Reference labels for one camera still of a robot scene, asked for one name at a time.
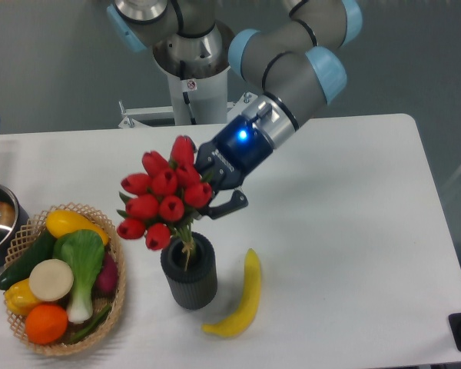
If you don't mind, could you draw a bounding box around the yellow banana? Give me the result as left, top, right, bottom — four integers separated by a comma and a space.
201, 248, 261, 338

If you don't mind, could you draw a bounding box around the yellow bell pepper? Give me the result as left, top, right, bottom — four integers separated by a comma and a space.
4, 278, 42, 316

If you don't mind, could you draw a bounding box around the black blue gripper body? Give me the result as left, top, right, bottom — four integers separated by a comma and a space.
194, 115, 273, 192

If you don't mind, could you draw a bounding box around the purple sweet potato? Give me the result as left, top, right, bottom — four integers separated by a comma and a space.
95, 253, 118, 294

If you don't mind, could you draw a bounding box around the red tulip bouquet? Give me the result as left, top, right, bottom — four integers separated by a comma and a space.
117, 135, 213, 268

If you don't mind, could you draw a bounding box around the green bean pod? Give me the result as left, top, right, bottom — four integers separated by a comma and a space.
66, 304, 111, 344

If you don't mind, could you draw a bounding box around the yellow squash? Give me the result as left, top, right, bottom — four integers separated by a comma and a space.
45, 210, 109, 246

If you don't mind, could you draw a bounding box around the woven wicker basket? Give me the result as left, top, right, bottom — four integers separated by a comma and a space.
5, 203, 126, 356

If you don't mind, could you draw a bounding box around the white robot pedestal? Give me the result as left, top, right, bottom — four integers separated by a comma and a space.
161, 67, 230, 125

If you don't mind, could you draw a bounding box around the white metal base frame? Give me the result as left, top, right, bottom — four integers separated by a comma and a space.
118, 91, 257, 129

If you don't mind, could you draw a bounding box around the dark grey ribbed vase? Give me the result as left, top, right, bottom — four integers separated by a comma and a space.
161, 232, 217, 310

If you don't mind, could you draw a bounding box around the green bok choy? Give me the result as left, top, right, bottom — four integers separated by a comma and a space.
53, 229, 104, 324

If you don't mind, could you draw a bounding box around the orange fruit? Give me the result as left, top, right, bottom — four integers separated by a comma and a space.
25, 304, 68, 344

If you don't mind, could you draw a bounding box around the beige round bun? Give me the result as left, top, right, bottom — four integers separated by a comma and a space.
28, 259, 74, 302

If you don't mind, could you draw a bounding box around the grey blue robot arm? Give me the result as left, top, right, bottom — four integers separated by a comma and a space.
107, 1, 363, 219

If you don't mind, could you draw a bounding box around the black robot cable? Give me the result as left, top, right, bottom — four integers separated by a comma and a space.
178, 59, 197, 125

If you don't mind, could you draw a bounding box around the dark green cucumber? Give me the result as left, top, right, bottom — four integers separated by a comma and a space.
0, 230, 56, 291

